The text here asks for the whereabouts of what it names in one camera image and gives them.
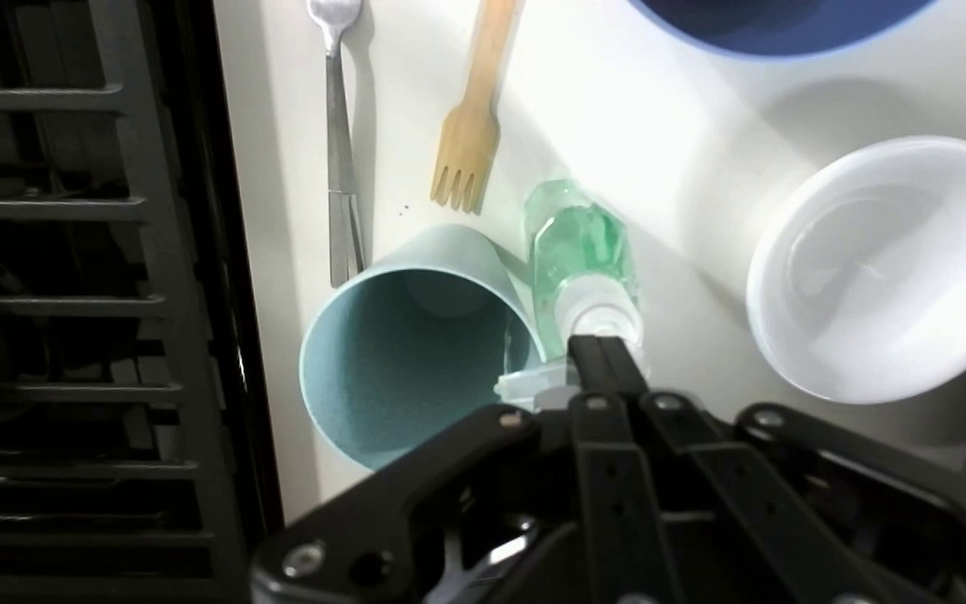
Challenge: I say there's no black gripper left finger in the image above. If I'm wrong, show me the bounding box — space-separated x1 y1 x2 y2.
246 332 667 604

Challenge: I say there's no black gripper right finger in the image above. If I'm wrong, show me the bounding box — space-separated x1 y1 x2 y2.
596 332 966 604

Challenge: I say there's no wooden fork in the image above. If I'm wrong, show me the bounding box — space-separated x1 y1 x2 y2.
426 0 526 216

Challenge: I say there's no green hand wash pump bottle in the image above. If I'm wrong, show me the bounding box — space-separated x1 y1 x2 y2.
493 175 650 412

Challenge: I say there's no white bowl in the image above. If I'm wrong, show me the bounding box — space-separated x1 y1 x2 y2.
743 135 966 404

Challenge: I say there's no metal spoon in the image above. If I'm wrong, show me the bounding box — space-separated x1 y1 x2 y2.
303 0 374 291

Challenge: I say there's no grey-teal plastic cup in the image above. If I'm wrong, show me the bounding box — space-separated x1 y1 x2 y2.
296 220 545 474

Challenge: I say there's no blue bowl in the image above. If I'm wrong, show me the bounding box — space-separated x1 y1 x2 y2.
625 0 942 64

